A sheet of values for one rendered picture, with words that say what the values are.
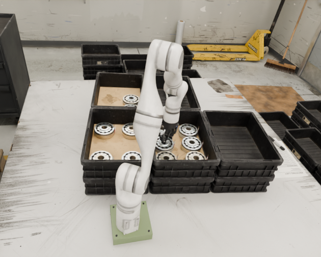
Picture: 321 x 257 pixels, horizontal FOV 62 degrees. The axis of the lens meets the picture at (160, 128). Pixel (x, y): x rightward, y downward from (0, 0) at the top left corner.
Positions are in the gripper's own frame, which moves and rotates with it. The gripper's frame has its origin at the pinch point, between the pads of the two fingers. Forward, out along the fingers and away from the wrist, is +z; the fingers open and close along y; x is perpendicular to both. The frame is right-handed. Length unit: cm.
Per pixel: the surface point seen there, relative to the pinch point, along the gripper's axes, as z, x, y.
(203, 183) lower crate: 7.7, -26.0, -4.1
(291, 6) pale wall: 2, 61, 412
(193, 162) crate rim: -7.5, -21.1, -10.5
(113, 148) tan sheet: 2.3, 17.2, -21.0
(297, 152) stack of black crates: 43, -53, 106
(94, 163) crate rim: -6.6, 8.7, -39.6
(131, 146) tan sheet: 2.3, 11.9, -13.6
